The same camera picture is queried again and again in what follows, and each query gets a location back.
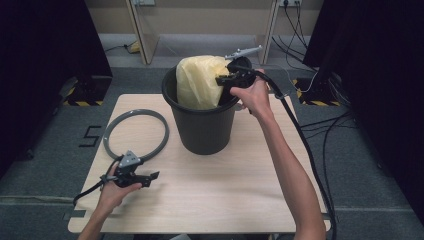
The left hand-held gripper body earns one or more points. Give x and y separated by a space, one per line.
128 166

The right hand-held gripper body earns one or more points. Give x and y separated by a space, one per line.
245 71

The yellow garbage bag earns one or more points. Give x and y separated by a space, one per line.
200 83

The dark grey trash bin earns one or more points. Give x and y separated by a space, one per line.
203 133

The person's right hand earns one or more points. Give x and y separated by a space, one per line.
255 98

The person's left hand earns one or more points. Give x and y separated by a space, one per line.
115 196

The beige desk leg panel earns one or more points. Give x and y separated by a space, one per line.
143 36
266 30

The pale grey object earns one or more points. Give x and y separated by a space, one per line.
181 237

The grey tape strip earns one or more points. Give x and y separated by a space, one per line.
75 215

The hazard striped stand base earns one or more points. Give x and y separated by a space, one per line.
85 91
320 95

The small yellow object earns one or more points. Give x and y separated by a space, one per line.
135 47

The black curtain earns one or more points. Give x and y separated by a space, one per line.
40 66
383 83

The white wall socket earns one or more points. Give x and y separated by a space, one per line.
143 2
290 2

